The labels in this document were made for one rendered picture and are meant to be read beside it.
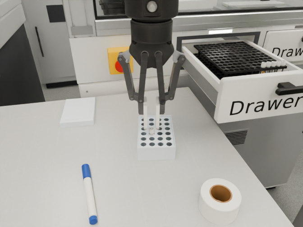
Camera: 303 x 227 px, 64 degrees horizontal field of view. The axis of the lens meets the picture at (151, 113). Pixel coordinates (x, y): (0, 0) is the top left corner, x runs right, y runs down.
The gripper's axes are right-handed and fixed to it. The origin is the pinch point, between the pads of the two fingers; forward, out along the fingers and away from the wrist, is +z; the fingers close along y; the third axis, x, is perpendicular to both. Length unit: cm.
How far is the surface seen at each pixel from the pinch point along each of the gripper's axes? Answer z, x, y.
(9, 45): 9, 75, -69
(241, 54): -4.9, 23.9, 26.8
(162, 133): 5.7, 0.1, 2.6
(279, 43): -4, 37, 44
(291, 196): 85, 43, 79
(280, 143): 45, 43, 62
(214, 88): -2.2, 7.5, 15.4
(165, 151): 6.6, -5.2, 2.9
